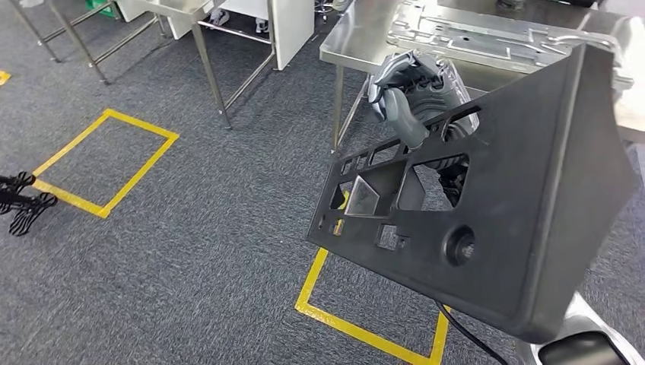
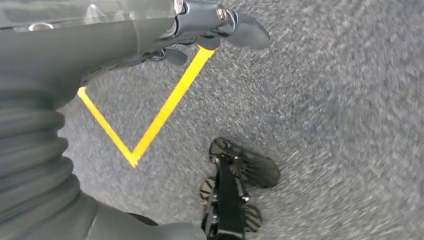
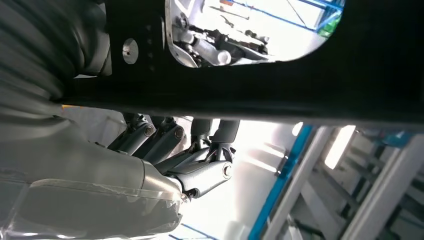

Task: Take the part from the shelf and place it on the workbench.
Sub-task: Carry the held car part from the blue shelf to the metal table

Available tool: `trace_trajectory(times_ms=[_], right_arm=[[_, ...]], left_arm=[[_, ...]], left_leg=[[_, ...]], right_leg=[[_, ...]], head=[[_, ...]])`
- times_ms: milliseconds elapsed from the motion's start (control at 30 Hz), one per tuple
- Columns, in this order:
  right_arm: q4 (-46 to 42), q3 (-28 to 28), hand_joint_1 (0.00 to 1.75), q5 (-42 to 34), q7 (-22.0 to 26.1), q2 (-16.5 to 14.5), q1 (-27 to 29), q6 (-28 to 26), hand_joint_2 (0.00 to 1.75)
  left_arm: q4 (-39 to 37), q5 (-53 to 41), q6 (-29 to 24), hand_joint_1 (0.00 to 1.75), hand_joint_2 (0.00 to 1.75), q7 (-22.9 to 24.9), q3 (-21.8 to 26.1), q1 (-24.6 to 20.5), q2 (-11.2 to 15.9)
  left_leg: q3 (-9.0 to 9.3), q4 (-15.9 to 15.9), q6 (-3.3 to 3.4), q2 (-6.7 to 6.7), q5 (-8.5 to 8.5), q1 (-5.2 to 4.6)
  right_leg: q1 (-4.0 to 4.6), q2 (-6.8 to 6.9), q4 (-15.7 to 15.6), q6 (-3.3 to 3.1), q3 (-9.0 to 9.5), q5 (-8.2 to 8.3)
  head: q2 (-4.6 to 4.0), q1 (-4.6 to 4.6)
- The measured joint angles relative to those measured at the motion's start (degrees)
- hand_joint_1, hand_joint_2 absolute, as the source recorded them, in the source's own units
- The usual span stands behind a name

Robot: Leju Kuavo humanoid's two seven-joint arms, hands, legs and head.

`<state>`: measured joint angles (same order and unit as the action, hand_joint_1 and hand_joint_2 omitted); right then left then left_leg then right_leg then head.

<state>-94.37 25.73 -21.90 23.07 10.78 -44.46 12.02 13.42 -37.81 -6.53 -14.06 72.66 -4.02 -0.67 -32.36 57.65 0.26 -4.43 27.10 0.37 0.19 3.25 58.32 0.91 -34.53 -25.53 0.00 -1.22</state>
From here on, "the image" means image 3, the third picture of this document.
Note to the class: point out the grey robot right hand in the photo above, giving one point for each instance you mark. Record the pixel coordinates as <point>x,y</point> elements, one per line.
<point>82,185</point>

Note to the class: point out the ceiling light strip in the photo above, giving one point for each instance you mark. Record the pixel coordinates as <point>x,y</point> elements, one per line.
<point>338,149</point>

